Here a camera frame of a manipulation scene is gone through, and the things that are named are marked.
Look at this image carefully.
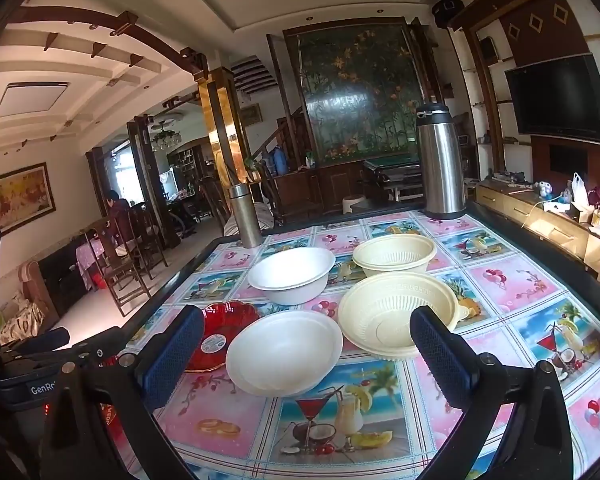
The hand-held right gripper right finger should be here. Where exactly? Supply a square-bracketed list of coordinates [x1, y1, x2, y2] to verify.
[410, 305, 576, 480]

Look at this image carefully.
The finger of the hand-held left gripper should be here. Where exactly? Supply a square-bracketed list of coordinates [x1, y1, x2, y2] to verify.
[2, 327, 71, 358]
[30, 327, 123, 364]

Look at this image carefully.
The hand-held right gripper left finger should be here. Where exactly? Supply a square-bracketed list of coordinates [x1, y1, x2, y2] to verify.
[40, 304, 206, 480]

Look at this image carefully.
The small red gold-rimmed plate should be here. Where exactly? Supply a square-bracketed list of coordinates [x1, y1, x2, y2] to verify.
[185, 300, 261, 374]

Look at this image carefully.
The cream ribbed plastic bowl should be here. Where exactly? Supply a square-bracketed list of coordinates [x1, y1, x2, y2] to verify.
[338, 272, 471, 361]
[352, 233, 437, 281]

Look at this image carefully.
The white shallow disposable bowl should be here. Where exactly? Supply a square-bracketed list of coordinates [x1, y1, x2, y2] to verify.
[225, 310, 344, 397]

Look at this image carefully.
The white deep disposable bowl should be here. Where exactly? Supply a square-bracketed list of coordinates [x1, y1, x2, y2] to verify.
[247, 247, 336, 306]

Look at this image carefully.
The patterned sofa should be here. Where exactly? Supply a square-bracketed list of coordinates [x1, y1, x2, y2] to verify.
[0, 260, 61, 347]

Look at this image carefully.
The black low cabinet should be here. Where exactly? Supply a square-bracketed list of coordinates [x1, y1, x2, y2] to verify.
[37, 240, 92, 312]

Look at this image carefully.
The dark wooden chair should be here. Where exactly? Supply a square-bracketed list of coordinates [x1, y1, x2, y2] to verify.
[87, 215, 152, 317]
[252, 160, 322, 227]
[130, 207, 169, 279]

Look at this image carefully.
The table with pink cloth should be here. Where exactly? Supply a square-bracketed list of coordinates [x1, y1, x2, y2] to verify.
[75, 237, 131, 292]

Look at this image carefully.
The colourful printed tablecloth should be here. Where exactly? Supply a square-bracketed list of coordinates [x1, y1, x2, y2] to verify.
[115, 210, 600, 480]

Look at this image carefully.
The small steel thermos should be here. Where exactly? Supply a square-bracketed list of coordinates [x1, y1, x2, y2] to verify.
[228, 183, 264, 249]

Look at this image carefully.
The wooden sideboard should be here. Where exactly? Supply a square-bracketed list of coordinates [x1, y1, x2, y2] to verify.
[475, 180, 600, 283]

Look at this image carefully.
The striped cushion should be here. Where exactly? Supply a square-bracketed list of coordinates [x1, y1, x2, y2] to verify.
[257, 202, 281, 231]

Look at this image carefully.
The green-top glass table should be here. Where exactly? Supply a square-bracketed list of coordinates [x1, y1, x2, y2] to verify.
[362, 157, 424, 202]

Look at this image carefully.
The large steel pump flask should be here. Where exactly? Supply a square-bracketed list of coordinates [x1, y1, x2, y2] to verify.
[414, 102, 465, 220]

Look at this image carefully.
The chandelier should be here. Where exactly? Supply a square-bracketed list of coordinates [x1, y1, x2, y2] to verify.
[150, 120, 182, 151]

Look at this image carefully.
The white plastic bag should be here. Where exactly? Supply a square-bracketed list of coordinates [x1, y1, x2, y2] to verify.
[571, 172, 590, 209]

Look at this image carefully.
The gold mirrored pillar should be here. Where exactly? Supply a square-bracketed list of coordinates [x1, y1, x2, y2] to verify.
[197, 67, 249, 187]

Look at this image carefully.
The square ceiling lamp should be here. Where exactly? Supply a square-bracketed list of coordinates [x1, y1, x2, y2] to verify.
[0, 81, 70, 120]

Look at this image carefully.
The floral glass screen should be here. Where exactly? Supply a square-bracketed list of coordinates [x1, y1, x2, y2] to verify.
[295, 22, 422, 163]

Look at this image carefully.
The black flat television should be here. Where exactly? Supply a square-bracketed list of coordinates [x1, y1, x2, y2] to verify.
[505, 54, 600, 145]

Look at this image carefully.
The black ceiling speaker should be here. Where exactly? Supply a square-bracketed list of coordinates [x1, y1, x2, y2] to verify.
[432, 0, 461, 29]

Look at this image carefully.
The large framed wall painting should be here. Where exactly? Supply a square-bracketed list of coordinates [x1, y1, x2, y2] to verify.
[0, 162, 56, 234]

